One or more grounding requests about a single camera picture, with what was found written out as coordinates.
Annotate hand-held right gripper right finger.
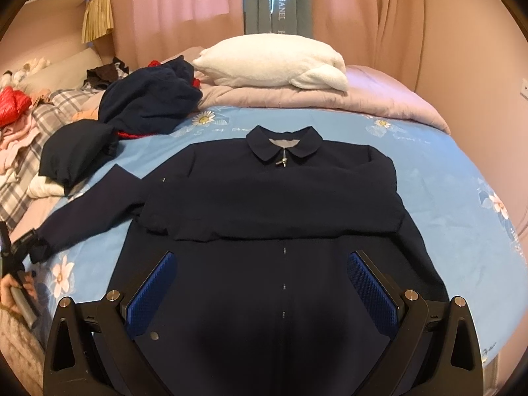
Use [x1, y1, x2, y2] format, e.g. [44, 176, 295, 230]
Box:
[347, 249, 483, 396]

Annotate beige headboard cushion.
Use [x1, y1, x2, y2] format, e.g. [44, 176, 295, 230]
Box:
[16, 47, 102, 91]

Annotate person's left forearm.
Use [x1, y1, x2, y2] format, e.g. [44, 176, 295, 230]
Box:
[0, 305, 46, 380]

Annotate blue floral bedsheet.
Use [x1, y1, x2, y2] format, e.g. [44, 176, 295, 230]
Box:
[25, 105, 528, 380]

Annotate pink quilt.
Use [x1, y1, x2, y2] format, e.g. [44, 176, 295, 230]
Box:
[181, 45, 450, 133]

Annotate white plush pillow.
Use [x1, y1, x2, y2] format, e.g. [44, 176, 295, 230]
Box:
[192, 32, 349, 91]

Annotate yellow fringed cloth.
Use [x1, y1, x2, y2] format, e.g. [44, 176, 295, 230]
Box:
[81, 0, 114, 44]

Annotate navy zip jacket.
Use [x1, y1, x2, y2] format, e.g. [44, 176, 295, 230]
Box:
[29, 126, 450, 396]

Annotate pink curtain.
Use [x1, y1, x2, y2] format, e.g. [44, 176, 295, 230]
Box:
[111, 0, 248, 67]
[309, 0, 430, 71]

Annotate pink bedsheet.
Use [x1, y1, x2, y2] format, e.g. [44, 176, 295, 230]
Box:
[8, 193, 75, 240]

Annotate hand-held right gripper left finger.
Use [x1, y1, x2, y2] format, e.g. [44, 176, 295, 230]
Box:
[43, 249, 178, 396]

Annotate folded dark garment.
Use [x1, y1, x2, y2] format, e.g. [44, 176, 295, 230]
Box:
[39, 119, 120, 196]

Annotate cream clothes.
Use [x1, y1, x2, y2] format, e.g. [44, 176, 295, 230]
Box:
[0, 58, 50, 87]

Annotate grey printed curtain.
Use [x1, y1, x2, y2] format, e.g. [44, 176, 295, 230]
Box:
[241, 0, 314, 36]

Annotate pink clothes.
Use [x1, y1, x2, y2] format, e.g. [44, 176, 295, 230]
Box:
[0, 111, 42, 174]

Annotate black garment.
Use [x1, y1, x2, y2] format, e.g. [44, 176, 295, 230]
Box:
[84, 63, 128, 90]

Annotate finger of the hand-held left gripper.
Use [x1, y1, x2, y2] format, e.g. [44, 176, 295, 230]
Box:
[8, 232, 40, 256]

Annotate crumpled navy garment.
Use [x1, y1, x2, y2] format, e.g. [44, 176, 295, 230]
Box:
[98, 58, 204, 136]

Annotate white quilted cloth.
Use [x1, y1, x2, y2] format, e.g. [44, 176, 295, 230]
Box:
[27, 175, 91, 199]

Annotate grey plaid blanket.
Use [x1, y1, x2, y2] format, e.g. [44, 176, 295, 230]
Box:
[0, 86, 108, 232]

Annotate person's left hand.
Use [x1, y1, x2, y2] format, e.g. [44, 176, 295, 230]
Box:
[0, 270, 38, 318]

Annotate red down jacket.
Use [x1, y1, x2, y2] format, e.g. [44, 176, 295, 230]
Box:
[0, 86, 33, 128]

